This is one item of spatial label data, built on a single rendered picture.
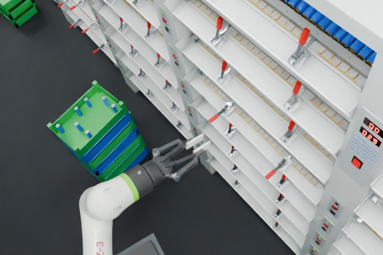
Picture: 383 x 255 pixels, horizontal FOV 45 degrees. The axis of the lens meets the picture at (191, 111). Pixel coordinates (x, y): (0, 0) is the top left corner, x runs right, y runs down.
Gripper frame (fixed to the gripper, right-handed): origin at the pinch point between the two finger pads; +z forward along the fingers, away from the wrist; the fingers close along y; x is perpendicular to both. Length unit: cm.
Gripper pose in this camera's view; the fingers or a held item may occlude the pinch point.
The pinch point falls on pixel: (198, 144)
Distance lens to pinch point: 147.6
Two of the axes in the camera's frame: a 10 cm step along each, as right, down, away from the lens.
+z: 7.8, -4.4, 4.4
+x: 0.8, -6.3, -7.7
